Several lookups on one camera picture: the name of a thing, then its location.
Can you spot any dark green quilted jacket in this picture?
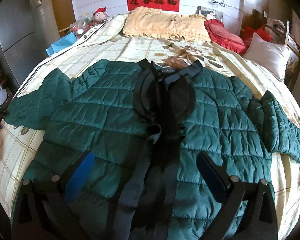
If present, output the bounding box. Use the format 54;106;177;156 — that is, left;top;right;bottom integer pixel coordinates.
5;59;300;239

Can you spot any floral cream bed quilt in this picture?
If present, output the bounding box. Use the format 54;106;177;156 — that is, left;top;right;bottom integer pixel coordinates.
0;14;300;239

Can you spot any white square pillow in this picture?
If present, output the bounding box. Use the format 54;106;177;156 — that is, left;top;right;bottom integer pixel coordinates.
243;33;290;81

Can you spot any grey refrigerator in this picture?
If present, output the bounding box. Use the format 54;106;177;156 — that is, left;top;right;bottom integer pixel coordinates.
0;0;60;92

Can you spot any red heart-shaped cushion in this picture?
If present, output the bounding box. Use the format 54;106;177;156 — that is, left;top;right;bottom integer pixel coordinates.
204;19;247;54

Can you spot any wooden chair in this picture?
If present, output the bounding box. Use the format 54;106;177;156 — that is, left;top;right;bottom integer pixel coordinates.
250;9;300;92

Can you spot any pig plush toy red hat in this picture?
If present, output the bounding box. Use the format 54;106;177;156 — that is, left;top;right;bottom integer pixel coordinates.
92;7;109;24

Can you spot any peach ruffled pillow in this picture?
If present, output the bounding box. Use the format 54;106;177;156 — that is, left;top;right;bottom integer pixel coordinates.
123;7;211;42

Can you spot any framed photo on headboard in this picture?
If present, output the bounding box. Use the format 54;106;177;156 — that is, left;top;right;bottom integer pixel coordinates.
196;6;223;22

